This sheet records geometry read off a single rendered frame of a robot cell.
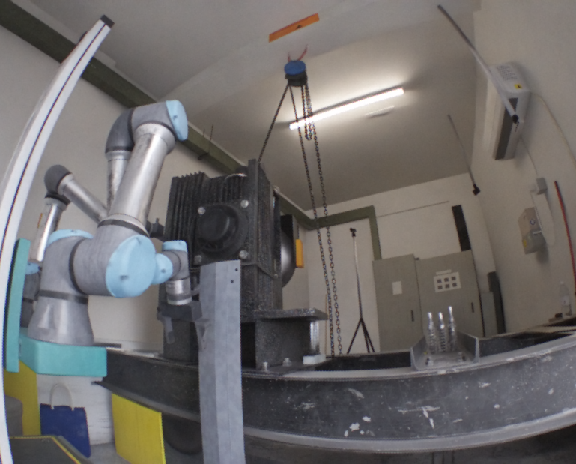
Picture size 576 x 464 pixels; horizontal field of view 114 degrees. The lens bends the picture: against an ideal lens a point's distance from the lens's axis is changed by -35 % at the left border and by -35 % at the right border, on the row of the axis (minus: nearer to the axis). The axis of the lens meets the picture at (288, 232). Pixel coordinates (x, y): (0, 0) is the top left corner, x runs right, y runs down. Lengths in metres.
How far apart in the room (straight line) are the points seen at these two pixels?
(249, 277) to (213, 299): 0.22
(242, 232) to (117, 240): 0.76
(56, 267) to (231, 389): 0.66
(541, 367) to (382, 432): 0.53
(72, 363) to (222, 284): 0.62
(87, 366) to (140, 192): 0.37
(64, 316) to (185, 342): 0.85
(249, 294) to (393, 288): 3.06
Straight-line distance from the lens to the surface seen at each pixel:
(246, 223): 1.25
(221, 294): 1.02
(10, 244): 0.74
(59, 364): 0.60
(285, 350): 1.29
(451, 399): 0.96
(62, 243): 0.64
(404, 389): 0.95
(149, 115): 0.78
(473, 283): 4.04
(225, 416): 1.05
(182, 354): 1.40
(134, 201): 0.62
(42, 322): 0.63
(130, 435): 1.79
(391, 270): 4.09
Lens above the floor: 0.80
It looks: 20 degrees up
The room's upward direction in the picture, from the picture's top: 2 degrees counter-clockwise
